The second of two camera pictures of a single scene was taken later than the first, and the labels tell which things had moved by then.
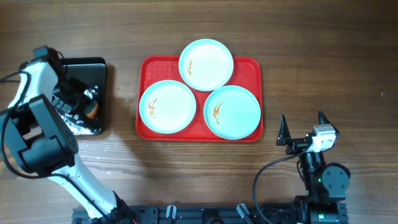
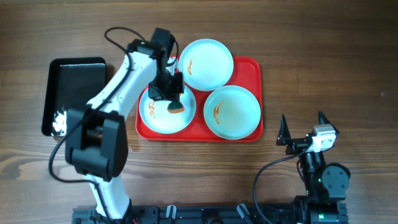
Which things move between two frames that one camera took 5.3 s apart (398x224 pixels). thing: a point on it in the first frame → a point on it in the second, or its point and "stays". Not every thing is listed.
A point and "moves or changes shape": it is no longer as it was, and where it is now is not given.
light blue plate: (232, 112) stays
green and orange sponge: (91, 110) moves or changes shape
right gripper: (300, 144) stays
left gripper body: (74, 101) → (171, 92)
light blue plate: (206, 65) stays
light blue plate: (167, 106) stays
